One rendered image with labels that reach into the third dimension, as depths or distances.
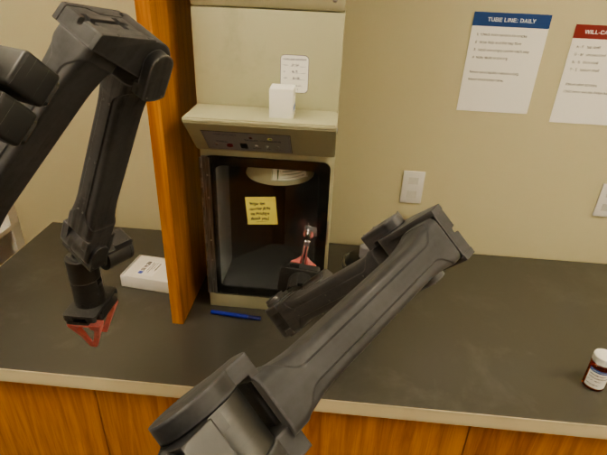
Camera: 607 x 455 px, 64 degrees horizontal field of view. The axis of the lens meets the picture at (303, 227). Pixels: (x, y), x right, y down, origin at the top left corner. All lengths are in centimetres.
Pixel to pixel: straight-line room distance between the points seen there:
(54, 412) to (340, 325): 107
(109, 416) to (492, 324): 104
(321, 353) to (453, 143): 122
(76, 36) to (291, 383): 46
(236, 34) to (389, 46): 56
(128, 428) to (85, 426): 12
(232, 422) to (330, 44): 83
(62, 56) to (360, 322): 46
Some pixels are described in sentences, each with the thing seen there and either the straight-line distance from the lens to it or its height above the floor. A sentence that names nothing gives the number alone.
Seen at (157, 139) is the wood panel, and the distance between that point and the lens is 111.
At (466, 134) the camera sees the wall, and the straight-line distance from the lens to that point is 161.
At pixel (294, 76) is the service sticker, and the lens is 109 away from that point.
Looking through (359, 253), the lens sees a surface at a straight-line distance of 119.
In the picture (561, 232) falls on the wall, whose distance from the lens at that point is 185.
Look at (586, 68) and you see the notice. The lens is 166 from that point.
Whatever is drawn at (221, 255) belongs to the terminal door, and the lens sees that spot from 129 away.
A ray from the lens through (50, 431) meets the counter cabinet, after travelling 153.
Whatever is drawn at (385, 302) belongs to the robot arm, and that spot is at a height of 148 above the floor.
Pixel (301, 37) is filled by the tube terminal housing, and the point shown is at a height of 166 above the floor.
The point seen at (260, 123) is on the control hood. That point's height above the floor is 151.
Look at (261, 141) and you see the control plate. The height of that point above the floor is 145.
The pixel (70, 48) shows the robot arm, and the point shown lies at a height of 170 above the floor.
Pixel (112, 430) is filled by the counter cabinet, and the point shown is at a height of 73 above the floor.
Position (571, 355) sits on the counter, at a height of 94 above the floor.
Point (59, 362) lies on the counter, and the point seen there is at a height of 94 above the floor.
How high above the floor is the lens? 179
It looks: 29 degrees down
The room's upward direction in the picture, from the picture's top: 2 degrees clockwise
